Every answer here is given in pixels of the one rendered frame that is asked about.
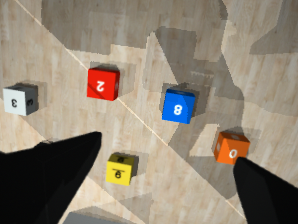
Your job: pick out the blue block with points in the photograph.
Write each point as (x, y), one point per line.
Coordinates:
(178, 106)

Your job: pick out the red block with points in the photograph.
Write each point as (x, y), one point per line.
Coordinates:
(103, 83)

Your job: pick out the orange block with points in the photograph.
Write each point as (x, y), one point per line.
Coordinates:
(230, 146)

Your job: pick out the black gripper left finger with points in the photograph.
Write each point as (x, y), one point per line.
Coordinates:
(37, 184)

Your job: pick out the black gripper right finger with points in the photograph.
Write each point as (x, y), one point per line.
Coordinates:
(264, 197)

